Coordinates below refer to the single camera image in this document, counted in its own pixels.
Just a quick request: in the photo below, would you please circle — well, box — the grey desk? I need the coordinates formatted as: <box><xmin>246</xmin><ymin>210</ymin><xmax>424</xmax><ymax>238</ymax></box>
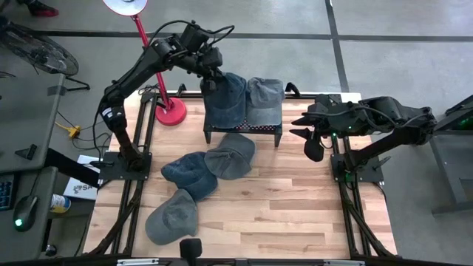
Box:
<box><xmin>0</xmin><ymin>72</ymin><xmax>67</xmax><ymax>174</ymax></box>
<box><xmin>0</xmin><ymin>166</ymin><xmax>59</xmax><ymax>262</ymax></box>

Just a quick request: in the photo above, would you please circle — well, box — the yellow power plug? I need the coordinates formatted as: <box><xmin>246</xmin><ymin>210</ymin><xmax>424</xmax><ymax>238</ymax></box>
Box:
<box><xmin>54</xmin><ymin>120</ymin><xmax>82</xmax><ymax>140</ymax></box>

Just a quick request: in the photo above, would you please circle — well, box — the black mesh rack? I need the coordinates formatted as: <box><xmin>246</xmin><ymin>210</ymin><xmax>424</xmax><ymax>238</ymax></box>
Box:
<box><xmin>203</xmin><ymin>121</ymin><xmax>284</xmax><ymax>149</ymax></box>

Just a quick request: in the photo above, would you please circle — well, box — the white and yellow can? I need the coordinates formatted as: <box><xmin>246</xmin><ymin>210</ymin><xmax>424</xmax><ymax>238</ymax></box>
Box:
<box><xmin>50</xmin><ymin>193</ymin><xmax>72</xmax><ymax>215</ymax></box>

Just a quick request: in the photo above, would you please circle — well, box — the black wire floor fan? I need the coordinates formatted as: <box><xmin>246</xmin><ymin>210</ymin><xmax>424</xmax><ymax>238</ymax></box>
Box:
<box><xmin>0</xmin><ymin>20</ymin><xmax>92</xmax><ymax>92</ymax></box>

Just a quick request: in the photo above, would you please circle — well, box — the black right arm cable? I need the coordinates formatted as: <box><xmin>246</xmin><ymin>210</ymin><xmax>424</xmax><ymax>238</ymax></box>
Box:
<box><xmin>305</xmin><ymin>103</ymin><xmax>422</xmax><ymax>130</ymax></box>

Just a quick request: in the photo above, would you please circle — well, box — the black computer mouse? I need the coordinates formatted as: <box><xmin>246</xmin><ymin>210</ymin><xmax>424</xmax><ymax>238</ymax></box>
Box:
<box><xmin>13</xmin><ymin>194</ymin><xmax>39</xmax><ymax>233</ymax></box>

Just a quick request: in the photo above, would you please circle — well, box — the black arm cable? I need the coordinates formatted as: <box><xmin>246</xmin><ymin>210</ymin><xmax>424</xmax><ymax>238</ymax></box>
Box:
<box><xmin>147</xmin><ymin>19</ymin><xmax>236</xmax><ymax>51</ymax></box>
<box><xmin>305</xmin><ymin>103</ymin><xmax>422</xmax><ymax>130</ymax></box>

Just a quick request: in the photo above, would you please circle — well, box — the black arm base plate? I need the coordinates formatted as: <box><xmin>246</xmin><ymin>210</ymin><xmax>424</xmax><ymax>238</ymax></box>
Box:
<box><xmin>98</xmin><ymin>150</ymin><xmax>153</xmax><ymax>182</ymax></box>
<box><xmin>330</xmin><ymin>152</ymin><xmax>386</xmax><ymax>183</ymax></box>

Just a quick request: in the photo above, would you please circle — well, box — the black backlit keyboard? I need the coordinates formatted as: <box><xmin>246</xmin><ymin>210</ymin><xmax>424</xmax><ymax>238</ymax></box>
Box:
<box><xmin>0</xmin><ymin>173</ymin><xmax>16</xmax><ymax>212</ymax></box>

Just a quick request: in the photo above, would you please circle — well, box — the white printed cardboard box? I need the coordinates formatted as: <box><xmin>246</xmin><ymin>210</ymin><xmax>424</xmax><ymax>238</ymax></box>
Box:
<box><xmin>62</xmin><ymin>154</ymin><xmax>101</xmax><ymax>202</ymax></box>

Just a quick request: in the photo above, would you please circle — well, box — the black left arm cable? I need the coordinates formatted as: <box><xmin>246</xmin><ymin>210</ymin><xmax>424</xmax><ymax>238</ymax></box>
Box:
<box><xmin>147</xmin><ymin>19</ymin><xmax>236</xmax><ymax>51</ymax></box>

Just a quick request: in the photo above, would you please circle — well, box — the black beam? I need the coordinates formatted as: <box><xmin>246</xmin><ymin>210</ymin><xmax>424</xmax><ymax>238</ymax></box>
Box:
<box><xmin>43</xmin><ymin>147</ymin><xmax>101</xmax><ymax>188</ymax></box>

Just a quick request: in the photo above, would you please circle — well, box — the dark grey metal cart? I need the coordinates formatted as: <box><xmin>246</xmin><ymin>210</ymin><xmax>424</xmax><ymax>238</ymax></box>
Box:
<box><xmin>421</xmin><ymin>94</ymin><xmax>473</xmax><ymax>217</ymax></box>

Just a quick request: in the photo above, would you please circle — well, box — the black corner bracket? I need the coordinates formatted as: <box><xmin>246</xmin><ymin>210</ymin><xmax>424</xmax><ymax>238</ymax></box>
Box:
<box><xmin>140</xmin><ymin>90</ymin><xmax>163</xmax><ymax>108</ymax></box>

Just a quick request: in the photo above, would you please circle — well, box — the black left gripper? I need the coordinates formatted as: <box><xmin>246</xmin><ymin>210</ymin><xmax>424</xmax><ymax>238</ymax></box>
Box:
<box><xmin>191</xmin><ymin>46</ymin><xmax>225</xmax><ymax>95</ymax></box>

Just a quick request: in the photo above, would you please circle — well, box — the small black wedge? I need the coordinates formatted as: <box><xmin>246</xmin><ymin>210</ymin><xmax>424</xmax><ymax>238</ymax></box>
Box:
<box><xmin>14</xmin><ymin>143</ymin><xmax>38</xmax><ymax>161</ymax></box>

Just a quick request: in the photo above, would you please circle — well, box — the red desk lamp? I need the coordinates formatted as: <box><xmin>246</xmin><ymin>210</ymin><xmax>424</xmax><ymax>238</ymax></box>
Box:
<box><xmin>101</xmin><ymin>0</ymin><xmax>188</xmax><ymax>127</ymax></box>

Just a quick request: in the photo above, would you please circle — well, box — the person's shoe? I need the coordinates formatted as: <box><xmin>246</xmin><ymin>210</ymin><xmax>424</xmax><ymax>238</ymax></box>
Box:
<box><xmin>16</xmin><ymin>0</ymin><xmax>60</xmax><ymax>18</ymax></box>

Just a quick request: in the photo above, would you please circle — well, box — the dark blue baseball cap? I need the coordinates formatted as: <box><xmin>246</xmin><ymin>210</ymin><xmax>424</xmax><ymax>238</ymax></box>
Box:
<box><xmin>200</xmin><ymin>72</ymin><xmax>248</xmax><ymax>129</ymax></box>
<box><xmin>160</xmin><ymin>151</ymin><xmax>219</xmax><ymax>202</ymax></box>

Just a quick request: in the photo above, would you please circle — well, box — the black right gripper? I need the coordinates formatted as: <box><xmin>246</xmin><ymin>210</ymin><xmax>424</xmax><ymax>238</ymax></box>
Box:
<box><xmin>289</xmin><ymin>106</ymin><xmax>347</xmax><ymax>163</ymax></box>

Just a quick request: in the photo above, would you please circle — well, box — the black aluminium frame rail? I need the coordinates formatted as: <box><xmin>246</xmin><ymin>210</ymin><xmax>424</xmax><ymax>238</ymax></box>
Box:
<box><xmin>327</xmin><ymin>135</ymin><xmax>396</xmax><ymax>258</ymax></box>
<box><xmin>140</xmin><ymin>90</ymin><xmax>343</xmax><ymax>101</ymax></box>
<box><xmin>87</xmin><ymin>92</ymin><xmax>158</xmax><ymax>256</ymax></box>
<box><xmin>83</xmin><ymin>253</ymin><xmax>473</xmax><ymax>266</ymax></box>

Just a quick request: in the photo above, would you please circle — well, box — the grey baseball cap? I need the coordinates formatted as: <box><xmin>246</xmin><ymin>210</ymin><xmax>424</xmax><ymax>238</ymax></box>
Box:
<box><xmin>144</xmin><ymin>188</ymin><xmax>200</xmax><ymax>246</ymax></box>
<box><xmin>203</xmin><ymin>132</ymin><xmax>257</xmax><ymax>181</ymax></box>
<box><xmin>245</xmin><ymin>76</ymin><xmax>286</xmax><ymax>127</ymax></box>

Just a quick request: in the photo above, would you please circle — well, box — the silver bracket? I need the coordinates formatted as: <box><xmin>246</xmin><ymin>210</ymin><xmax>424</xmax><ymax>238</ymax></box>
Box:
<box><xmin>322</xmin><ymin>259</ymin><xmax>366</xmax><ymax>266</ymax></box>
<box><xmin>116</xmin><ymin>258</ymin><xmax>160</xmax><ymax>266</ymax></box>

